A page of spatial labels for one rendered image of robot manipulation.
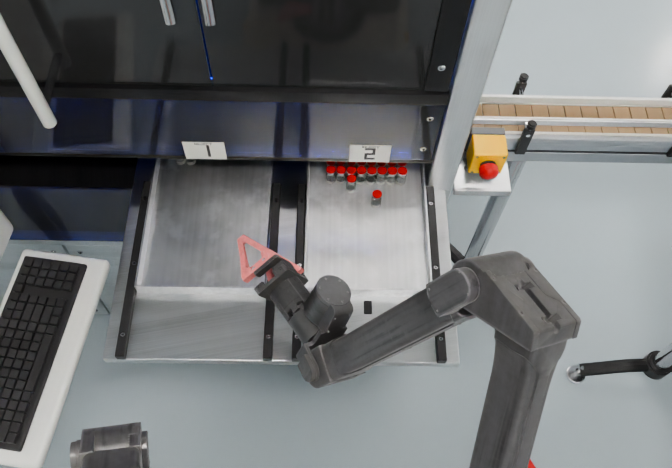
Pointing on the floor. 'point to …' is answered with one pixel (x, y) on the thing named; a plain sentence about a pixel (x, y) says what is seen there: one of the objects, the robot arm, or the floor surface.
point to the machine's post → (472, 69)
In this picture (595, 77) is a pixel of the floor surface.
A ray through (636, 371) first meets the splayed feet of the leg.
